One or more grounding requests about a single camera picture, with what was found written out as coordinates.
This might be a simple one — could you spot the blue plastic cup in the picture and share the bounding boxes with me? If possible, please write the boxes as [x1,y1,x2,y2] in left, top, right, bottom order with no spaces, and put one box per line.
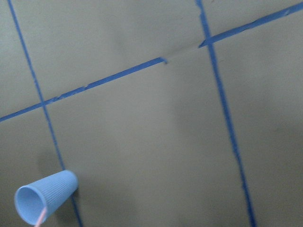
[14,170,78,226]

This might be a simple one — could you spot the pink chopstick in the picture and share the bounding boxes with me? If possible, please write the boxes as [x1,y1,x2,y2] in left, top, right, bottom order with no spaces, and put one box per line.
[34,207,47,227]

